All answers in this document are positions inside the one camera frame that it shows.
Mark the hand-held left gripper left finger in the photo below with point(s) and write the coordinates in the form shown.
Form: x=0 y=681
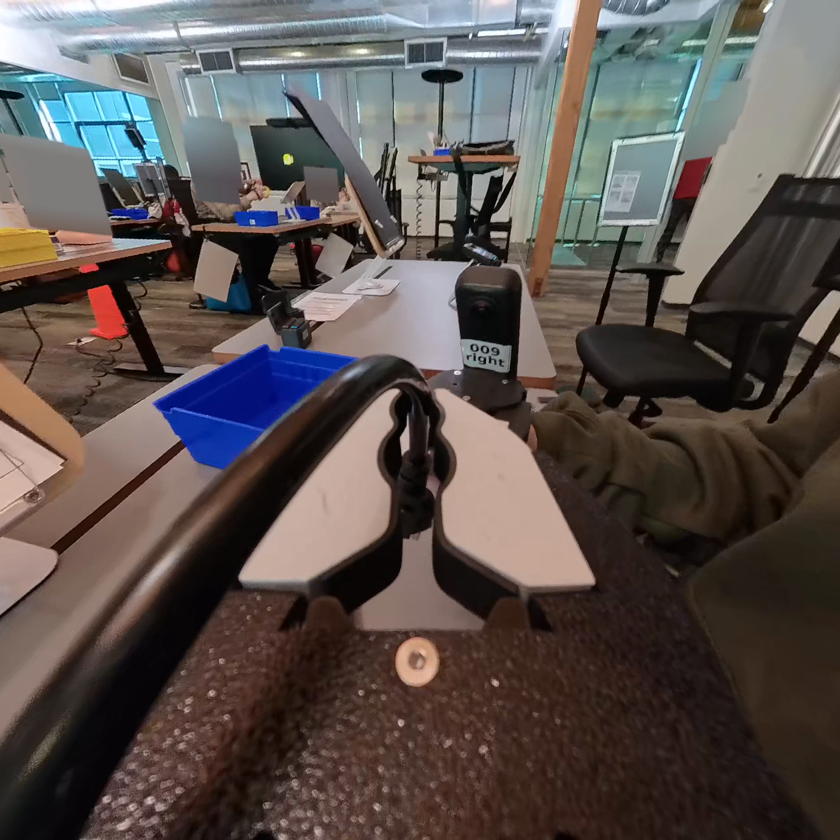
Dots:
x=328 y=518

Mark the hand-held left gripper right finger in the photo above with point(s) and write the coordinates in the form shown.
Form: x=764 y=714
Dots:
x=512 y=518

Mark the blue plastic bin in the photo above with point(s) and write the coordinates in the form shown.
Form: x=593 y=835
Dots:
x=216 y=420

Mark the person's right forearm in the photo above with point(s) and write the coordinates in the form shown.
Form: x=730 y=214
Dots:
x=689 y=472

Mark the white board base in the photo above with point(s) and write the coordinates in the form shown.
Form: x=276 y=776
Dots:
x=371 y=287

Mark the wooden standing desk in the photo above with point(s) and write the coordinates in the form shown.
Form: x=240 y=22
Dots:
x=459 y=159

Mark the white paper sheet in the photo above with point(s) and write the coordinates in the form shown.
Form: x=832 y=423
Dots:
x=328 y=305

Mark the black mesh office chair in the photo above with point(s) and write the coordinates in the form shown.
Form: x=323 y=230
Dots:
x=656 y=367

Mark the dark tilted board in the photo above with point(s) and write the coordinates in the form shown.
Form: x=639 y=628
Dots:
x=348 y=170

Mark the framed notice board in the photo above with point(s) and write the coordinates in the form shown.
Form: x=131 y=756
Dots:
x=640 y=177

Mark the wooden desk with blue bins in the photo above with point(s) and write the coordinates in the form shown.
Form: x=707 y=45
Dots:
x=275 y=228

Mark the black floor lamp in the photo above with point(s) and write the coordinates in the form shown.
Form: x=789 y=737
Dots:
x=441 y=75

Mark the small blue bin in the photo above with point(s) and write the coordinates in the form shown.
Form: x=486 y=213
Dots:
x=256 y=218

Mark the person's torso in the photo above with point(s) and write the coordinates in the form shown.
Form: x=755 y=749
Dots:
x=787 y=623

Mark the wooden instruction board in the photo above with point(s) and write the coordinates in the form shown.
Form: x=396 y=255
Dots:
x=46 y=420

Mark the orange traffic cone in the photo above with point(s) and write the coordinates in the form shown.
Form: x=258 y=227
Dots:
x=106 y=315

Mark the white stand base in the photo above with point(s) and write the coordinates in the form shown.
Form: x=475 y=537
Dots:
x=19 y=571

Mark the wooden desk with black legs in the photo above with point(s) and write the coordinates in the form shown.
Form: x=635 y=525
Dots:
x=98 y=253

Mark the yellow plastic bin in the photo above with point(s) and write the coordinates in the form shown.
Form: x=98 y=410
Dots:
x=26 y=249

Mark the black action camera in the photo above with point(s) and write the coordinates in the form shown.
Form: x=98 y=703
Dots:
x=292 y=331

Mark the wooden post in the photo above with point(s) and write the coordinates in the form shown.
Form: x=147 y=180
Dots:
x=564 y=131

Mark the black wall screen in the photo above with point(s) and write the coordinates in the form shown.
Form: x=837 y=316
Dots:
x=282 y=170

